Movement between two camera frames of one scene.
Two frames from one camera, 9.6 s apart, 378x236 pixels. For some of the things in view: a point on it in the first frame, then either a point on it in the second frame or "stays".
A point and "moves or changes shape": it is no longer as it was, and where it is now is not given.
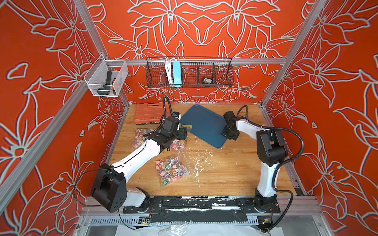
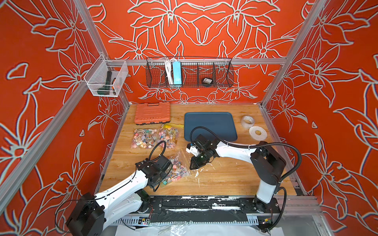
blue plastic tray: x=206 y=124 moves or changes shape
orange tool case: x=145 y=114 stays
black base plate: x=201 y=205 stays
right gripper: x=226 y=132 to x=197 y=162
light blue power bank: x=177 y=73 stays
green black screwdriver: x=105 y=90 stays
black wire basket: x=196 y=72 stays
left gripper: x=182 y=133 to x=164 y=175
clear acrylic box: x=106 y=77 stays
